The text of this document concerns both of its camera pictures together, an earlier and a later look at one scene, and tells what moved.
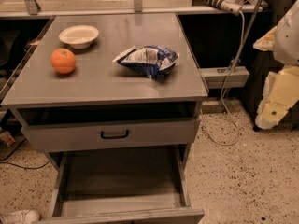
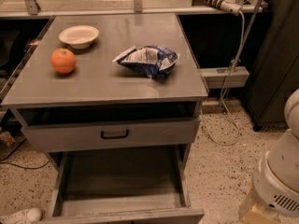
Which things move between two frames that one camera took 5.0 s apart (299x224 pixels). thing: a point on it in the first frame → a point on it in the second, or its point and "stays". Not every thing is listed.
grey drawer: x=124 y=186 stays
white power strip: x=228 y=3 stays
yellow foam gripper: x=288 y=42 → x=271 y=194
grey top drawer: x=57 y=127 stays
